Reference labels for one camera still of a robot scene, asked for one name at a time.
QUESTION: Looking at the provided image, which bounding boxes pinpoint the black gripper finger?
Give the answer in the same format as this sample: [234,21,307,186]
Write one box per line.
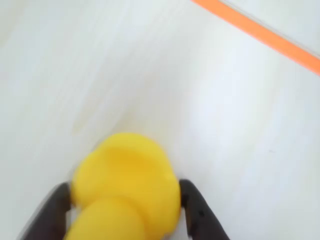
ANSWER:
[16,182,73,240]
[178,178,231,240]

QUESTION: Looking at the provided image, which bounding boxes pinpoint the yellow rubber duck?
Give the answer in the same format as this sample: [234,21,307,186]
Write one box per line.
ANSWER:
[63,132,182,240]

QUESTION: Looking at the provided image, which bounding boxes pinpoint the orange tape strip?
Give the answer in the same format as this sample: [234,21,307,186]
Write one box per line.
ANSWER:
[191,0,320,76]

